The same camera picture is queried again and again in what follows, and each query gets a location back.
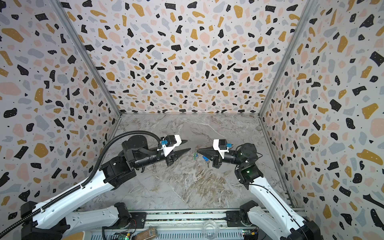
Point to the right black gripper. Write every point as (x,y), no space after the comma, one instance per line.
(216,158)

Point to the clear glass cup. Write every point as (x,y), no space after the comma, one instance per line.
(210,230)

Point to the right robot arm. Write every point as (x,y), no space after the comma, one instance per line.
(272,215)

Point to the blue capped key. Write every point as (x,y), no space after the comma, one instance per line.
(207,161)

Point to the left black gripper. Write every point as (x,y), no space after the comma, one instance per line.
(177,155)

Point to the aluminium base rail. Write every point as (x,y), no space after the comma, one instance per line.
(192,220)

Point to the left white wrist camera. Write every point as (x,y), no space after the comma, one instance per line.
(167,144)

